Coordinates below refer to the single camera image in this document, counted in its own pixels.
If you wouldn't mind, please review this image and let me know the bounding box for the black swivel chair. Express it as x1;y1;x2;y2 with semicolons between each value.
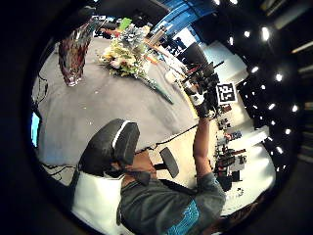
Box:
180;41;209;68

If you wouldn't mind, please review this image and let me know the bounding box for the white marker cube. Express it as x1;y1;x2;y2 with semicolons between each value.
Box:
215;81;239;106

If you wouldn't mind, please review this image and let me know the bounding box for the dark red glass vase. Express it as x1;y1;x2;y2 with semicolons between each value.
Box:
58;20;96;88

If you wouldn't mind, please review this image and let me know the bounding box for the mixed flower bouquet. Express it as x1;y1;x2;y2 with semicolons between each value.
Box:
98;18;176;106

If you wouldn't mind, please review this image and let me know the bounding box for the group of ceiling spot lamps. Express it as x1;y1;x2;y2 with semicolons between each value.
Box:
211;0;301;174

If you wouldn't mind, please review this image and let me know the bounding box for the clutter of dark devices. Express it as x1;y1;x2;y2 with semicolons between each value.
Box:
213;103;249;194

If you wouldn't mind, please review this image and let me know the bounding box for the black and white office chair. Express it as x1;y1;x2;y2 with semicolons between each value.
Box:
69;118;180;235

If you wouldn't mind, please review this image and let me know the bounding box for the monitor with blue screen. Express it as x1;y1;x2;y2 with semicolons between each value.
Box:
30;111;42;149

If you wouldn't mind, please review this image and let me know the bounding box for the the person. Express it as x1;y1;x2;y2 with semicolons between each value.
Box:
116;150;229;235

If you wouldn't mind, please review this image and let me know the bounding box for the thin black cable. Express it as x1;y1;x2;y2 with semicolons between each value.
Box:
32;71;49;103
136;123;198;155
39;161;78;181

